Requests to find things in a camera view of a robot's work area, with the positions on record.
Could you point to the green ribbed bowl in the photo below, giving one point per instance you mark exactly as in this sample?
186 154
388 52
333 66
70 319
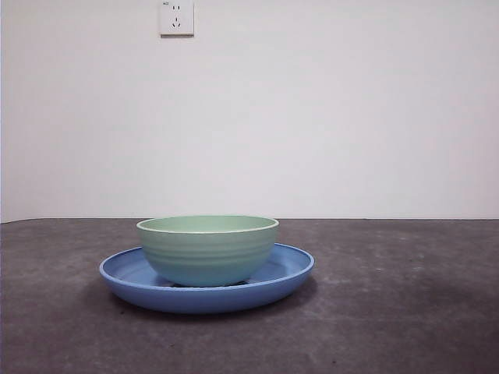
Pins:
210 257

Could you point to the white wall socket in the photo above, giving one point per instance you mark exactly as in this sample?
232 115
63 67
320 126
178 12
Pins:
177 19

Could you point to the blue plate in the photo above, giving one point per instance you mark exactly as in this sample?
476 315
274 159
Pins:
206 302

